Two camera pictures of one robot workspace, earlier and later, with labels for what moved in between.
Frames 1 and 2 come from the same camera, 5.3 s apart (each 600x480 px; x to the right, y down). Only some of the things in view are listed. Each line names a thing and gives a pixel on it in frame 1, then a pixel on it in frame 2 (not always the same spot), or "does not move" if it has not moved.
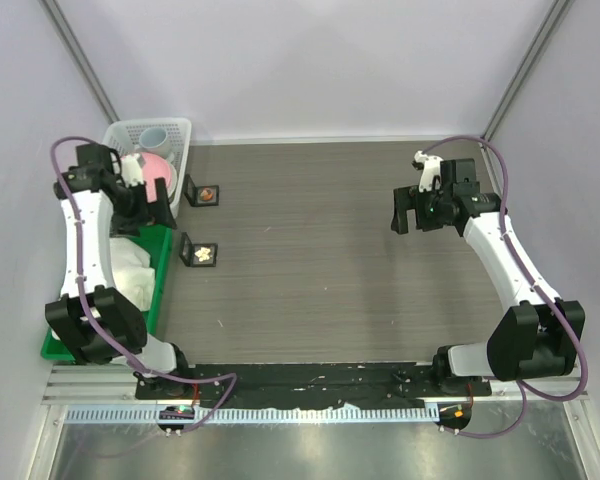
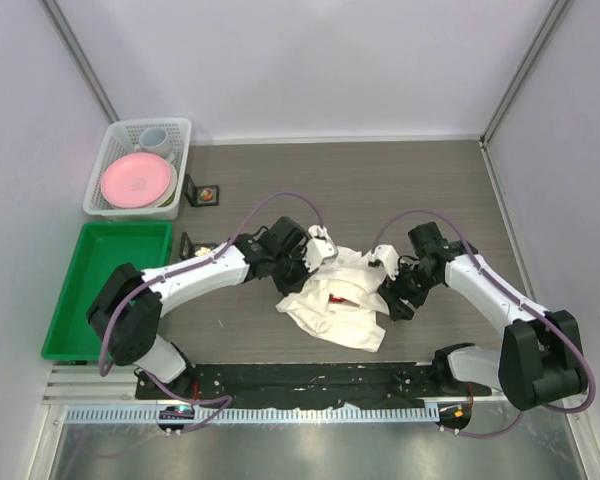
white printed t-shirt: (133, 274) → (345, 301)
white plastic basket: (123, 135) does not move
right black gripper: (410, 197) → (397, 309)
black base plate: (314, 384) does not move
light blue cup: (154, 140) does not move
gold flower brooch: (203, 254) does not move
